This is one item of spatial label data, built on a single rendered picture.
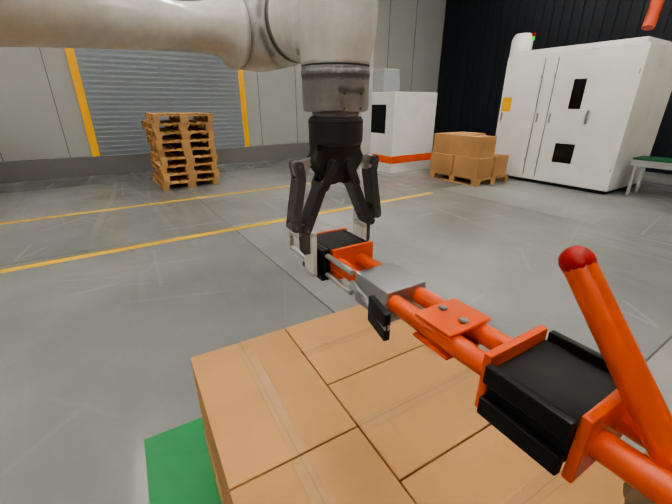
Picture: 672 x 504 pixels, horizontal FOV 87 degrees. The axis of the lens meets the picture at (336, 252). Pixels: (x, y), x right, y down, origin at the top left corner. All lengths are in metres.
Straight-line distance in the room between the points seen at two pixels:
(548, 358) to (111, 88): 9.44
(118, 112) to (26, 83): 1.54
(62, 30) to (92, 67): 9.18
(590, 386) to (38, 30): 0.50
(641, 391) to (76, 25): 0.49
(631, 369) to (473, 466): 0.92
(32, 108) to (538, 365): 9.63
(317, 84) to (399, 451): 0.99
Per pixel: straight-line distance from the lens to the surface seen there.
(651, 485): 0.32
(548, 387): 0.34
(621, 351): 0.31
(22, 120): 9.73
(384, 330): 0.39
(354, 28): 0.48
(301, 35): 0.49
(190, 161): 7.27
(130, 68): 9.60
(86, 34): 0.41
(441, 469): 1.17
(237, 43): 0.57
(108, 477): 2.03
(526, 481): 1.22
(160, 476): 1.93
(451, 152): 7.70
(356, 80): 0.48
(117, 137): 9.56
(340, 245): 0.53
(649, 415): 0.32
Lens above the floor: 1.47
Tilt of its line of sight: 23 degrees down
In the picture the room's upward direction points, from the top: straight up
